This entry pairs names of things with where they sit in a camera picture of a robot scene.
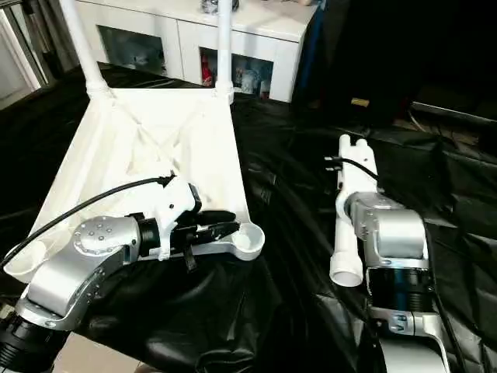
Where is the white plastic table top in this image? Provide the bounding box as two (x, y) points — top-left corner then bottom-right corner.
(4, 85), (266, 283)

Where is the black mat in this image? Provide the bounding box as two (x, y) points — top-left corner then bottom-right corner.
(0, 62), (497, 373)

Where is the white glass-door cabinet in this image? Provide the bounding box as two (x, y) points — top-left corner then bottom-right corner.
(74, 0), (319, 103)

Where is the shiny silver ornament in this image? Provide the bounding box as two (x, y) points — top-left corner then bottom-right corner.
(202, 0), (238, 15)

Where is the grey metal rack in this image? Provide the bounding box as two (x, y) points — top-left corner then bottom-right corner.
(0, 0), (78, 88)

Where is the dark grey bar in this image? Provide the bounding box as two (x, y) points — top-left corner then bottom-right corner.
(412, 103), (497, 127)

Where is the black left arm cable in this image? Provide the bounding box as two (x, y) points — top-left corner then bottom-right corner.
(0, 175), (176, 267)

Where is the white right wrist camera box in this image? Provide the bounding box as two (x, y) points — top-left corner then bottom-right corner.
(336, 152), (381, 209)

